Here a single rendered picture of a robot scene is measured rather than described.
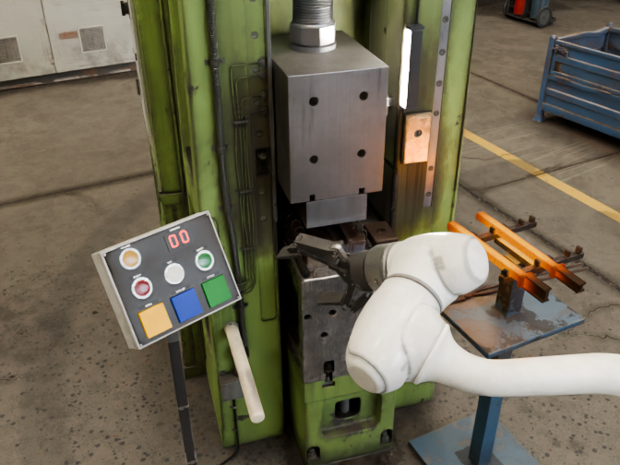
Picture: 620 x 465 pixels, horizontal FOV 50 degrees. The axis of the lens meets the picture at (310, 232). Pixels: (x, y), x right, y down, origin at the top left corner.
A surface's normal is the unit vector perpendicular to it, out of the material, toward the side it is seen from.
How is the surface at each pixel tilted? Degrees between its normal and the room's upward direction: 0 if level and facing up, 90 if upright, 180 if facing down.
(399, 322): 27
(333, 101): 90
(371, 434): 89
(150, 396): 0
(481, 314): 0
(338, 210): 90
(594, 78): 89
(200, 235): 60
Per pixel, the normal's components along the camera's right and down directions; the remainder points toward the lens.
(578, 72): -0.84, 0.28
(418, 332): 0.20, -0.47
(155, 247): 0.57, -0.09
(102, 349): 0.00, -0.85
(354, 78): 0.28, 0.50
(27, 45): 0.48, 0.46
